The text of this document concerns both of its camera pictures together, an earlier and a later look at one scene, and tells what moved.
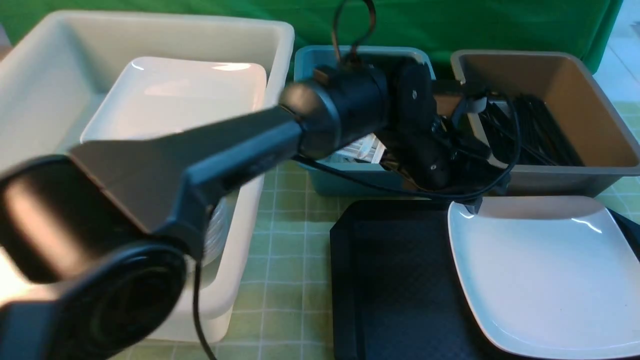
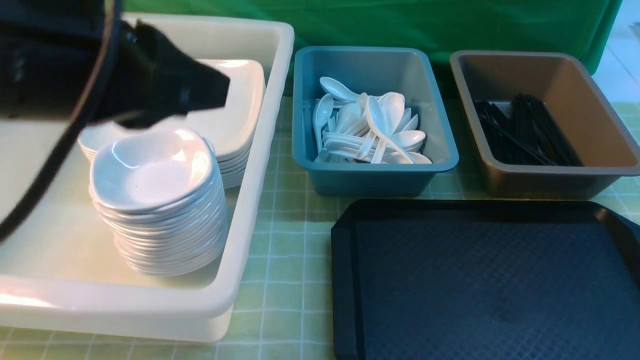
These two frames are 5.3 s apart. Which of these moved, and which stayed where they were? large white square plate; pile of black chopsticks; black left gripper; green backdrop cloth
Moved: black left gripper; large white square plate
Stayed: pile of black chopsticks; green backdrop cloth
